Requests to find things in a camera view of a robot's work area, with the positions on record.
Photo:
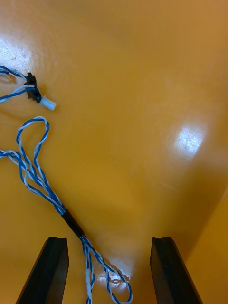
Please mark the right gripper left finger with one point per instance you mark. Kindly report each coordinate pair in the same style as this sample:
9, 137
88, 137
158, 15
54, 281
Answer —
46, 273

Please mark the yellow-orange plastic bin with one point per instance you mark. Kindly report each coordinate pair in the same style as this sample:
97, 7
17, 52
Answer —
123, 95

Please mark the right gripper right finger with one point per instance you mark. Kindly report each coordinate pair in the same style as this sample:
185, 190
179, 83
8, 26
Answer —
169, 275

